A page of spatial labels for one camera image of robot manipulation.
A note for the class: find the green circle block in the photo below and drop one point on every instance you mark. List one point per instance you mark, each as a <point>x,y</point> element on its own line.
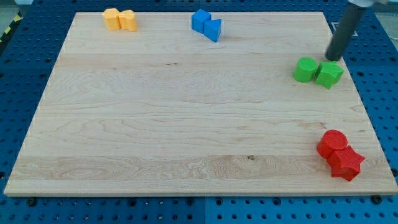
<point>305,69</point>

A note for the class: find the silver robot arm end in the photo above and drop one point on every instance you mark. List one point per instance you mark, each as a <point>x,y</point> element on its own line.
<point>367,3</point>

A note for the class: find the red circle block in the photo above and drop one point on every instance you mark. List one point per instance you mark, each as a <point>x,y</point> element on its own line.
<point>332,140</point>

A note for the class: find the wooden board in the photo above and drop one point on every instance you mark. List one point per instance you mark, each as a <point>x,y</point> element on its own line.
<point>163,111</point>

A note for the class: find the blue triangle block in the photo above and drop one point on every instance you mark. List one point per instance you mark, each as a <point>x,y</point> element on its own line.
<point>212,29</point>

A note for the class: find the blue cube block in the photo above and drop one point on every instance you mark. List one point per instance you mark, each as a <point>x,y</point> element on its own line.
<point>198,20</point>

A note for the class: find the yellow heart block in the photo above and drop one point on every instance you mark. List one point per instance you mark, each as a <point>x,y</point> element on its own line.
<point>127,20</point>

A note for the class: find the yellow hexagon block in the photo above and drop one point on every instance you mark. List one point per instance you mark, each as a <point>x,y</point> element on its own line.
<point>111,19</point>

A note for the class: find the green star block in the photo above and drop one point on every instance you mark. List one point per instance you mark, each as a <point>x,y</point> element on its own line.
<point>328,74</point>

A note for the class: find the red star block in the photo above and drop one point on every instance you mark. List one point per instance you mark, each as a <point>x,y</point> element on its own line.
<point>345,163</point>

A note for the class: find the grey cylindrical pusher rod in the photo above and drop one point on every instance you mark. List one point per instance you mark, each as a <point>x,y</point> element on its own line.
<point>344,32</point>

